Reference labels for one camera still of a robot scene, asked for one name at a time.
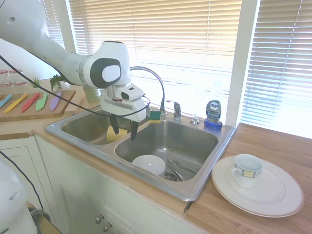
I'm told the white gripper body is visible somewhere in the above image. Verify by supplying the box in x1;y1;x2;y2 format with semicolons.
100;96;147;123

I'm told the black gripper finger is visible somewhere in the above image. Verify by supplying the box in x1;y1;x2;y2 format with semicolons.
109;113;119;135
129;119;138;142

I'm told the chrome faucet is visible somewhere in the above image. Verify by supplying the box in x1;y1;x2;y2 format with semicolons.
130;66;168;116

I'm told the green and yellow sponge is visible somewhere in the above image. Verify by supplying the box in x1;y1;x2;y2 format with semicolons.
149;109;162;124

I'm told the light green cup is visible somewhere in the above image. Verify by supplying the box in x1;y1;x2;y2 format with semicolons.
83;85;101;104

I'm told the white bowl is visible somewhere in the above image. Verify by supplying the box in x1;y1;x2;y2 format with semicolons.
132;155;166;176

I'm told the stainless steel double sink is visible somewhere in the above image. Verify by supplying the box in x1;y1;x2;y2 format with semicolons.
44;104;236;202

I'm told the wooden cutting board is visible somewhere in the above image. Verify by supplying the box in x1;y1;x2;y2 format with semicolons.
0;90;77;123

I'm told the metal drain strainer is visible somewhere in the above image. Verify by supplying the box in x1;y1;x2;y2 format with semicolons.
163;172;183;182

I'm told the purple knife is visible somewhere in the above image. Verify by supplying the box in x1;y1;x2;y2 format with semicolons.
49;91;62;111

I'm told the leafy potted plant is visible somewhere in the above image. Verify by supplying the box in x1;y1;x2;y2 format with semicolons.
49;74;72;92

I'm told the white kitchen cabinet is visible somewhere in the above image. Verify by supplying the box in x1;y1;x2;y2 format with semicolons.
0;133;195;234

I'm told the green knife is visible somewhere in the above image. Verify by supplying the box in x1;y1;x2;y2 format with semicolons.
36;92;49;112

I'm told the blue Dawn dish soap bottle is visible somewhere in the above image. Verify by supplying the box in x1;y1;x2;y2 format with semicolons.
204;99;224;130

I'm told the red knife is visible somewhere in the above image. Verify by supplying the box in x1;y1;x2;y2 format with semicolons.
21;93;40;113

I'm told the wide white window blind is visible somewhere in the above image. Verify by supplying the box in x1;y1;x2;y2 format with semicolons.
69;0;242;118

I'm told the small spiky potted plant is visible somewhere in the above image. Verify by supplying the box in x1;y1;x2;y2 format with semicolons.
31;77;42;93

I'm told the yellow knife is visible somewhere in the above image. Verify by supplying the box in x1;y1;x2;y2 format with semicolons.
4;94;28;114

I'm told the narrow white window blind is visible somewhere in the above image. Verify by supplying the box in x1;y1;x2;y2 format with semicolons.
44;0;65;49

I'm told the blue knife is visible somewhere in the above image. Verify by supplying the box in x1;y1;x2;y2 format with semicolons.
0;94;12;108

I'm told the glass jar red checkered lid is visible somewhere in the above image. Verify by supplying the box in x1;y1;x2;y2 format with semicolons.
0;70;27;95

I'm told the white cup with patterned rim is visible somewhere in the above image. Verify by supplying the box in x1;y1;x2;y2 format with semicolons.
230;154;264;189

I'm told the white dinner plate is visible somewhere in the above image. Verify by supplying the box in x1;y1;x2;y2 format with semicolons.
211;155;305;218

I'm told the medium white window blind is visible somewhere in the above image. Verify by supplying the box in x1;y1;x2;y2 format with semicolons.
240;0;312;137

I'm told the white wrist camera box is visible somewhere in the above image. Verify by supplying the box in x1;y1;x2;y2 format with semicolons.
114;84;145;101

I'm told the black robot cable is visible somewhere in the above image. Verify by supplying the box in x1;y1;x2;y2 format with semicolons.
0;55;151;120

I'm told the chrome faucet handle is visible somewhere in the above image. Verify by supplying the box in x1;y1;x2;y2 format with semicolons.
167;99;183;120

